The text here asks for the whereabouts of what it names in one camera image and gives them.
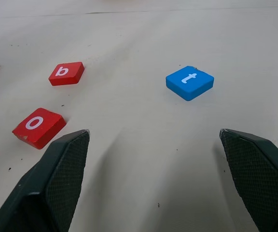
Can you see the red letter b tile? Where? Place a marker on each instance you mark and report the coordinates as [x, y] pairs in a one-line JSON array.
[[65, 73]]

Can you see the blue letter tile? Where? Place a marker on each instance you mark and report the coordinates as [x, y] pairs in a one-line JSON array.
[[189, 82]]

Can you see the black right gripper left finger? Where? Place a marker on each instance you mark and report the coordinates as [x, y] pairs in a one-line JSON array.
[[57, 183]]

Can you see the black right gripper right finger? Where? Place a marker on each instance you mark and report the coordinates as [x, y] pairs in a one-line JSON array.
[[257, 174]]

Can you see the red letter o tile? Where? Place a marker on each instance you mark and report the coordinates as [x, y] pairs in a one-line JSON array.
[[36, 126]]

